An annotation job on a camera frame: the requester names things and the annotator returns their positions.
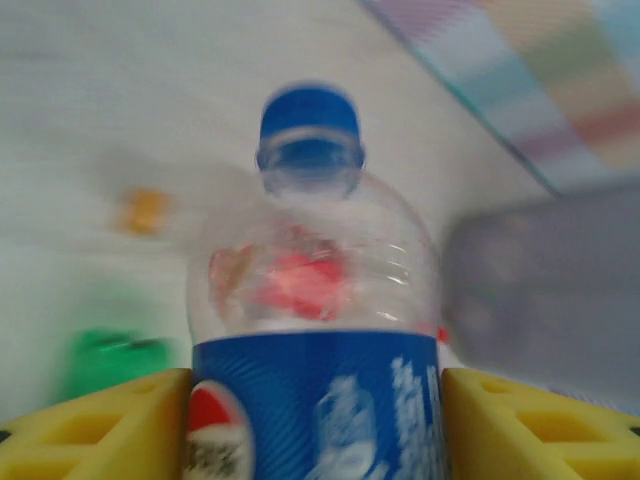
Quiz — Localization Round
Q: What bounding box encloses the orange cap clear bottle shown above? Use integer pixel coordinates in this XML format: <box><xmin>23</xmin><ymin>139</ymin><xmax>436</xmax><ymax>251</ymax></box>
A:
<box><xmin>114</xmin><ymin>185</ymin><xmax>174</xmax><ymax>235</ymax></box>

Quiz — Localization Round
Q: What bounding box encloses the grey waste bin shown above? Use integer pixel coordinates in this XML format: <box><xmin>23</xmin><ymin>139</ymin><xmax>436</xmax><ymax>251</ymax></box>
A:
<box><xmin>442</xmin><ymin>187</ymin><xmax>640</xmax><ymax>416</ymax></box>

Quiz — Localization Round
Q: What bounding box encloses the green plastic bottle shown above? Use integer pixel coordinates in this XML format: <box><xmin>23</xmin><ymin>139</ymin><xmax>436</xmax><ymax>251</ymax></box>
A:
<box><xmin>59</xmin><ymin>327</ymin><xmax>181</xmax><ymax>396</ymax></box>

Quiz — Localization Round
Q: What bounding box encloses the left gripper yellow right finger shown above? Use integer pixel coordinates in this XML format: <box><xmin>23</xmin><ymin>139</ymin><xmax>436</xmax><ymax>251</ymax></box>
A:
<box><xmin>442</xmin><ymin>367</ymin><xmax>640</xmax><ymax>480</ymax></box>

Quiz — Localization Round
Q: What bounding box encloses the blue label blue cap bottle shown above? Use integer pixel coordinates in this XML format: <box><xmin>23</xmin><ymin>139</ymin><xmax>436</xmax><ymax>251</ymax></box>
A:
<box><xmin>184</xmin><ymin>85</ymin><xmax>449</xmax><ymax>480</ymax></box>

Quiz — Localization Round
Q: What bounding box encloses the slim clear red cap bottle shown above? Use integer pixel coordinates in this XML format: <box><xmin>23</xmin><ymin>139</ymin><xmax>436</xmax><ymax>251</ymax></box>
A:
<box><xmin>433</xmin><ymin>323</ymin><xmax>459</xmax><ymax>371</ymax></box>

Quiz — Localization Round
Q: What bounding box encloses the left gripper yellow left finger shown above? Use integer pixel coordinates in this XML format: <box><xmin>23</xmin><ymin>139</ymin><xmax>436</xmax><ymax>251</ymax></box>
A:
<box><xmin>0</xmin><ymin>368</ymin><xmax>195</xmax><ymax>480</ymax></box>

